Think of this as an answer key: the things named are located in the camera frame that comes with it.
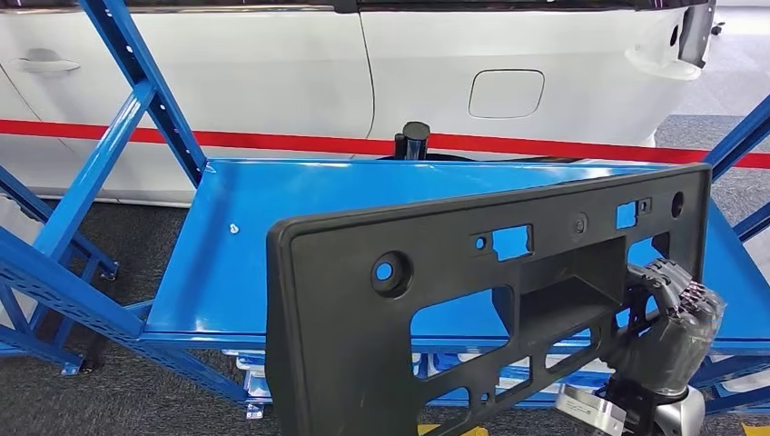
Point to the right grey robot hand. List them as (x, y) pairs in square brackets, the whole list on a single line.
[(674, 343)]

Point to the black plastic plate bracket part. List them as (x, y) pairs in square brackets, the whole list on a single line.
[(337, 337)]

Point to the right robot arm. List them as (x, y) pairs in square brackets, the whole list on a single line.
[(683, 415)]

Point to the blue metal shelf rack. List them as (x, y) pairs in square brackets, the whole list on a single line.
[(289, 192)]

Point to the white plastic bin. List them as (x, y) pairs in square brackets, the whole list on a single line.
[(255, 385), (746, 384)]

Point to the yellow floor tape strip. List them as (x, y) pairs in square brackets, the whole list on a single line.
[(757, 430), (472, 431)]

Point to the car fuel flap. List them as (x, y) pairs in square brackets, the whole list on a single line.
[(505, 93)]

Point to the office chair base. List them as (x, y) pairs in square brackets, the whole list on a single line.
[(717, 27)]

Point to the white car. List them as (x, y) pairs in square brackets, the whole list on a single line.
[(240, 78)]

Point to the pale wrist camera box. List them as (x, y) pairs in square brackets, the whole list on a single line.
[(586, 409)]

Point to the black stanchion post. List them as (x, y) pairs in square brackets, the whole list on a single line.
[(414, 141)]

